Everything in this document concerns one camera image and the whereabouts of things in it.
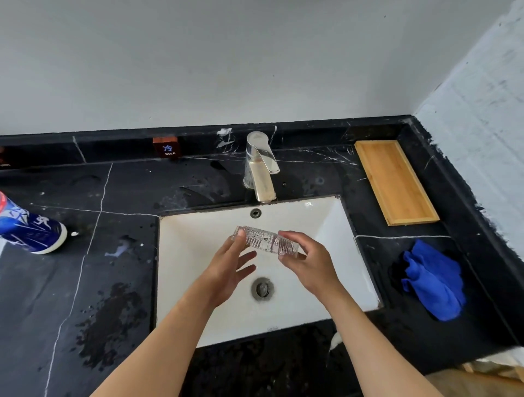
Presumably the person's right hand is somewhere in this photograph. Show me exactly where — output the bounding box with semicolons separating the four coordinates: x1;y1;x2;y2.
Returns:
278;231;349;306

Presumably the person's left hand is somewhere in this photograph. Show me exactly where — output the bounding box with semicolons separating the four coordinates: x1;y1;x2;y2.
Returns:
199;230;258;309

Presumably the clear ribbed glass dish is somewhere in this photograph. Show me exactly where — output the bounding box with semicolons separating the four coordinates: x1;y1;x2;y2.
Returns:
232;225;300;258

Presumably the person's right forearm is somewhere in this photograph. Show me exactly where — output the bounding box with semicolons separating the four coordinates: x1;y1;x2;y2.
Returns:
316;286;443;397

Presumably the person's left forearm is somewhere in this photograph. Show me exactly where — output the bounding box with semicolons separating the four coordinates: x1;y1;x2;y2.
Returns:
91;282;216;397

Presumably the white rectangular sink basin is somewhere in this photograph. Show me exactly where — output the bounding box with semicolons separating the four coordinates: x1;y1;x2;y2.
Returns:
156;195;383;348

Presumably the round metal sink drain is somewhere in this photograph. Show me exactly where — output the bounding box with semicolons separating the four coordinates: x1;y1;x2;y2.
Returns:
251;277;274;302

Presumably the chrome faucet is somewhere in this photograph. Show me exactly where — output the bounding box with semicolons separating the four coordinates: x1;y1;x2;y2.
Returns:
243;131;281;204

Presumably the bamboo wooden tray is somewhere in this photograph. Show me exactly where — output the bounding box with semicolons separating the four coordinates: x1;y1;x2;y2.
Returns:
354;140;440;226

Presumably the blue microfiber cloth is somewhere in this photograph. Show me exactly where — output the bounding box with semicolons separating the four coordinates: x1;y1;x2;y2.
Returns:
400;240;467;322

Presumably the blue and white cleaner bottle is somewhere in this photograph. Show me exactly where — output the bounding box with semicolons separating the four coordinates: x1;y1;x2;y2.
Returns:
0;191;68;255

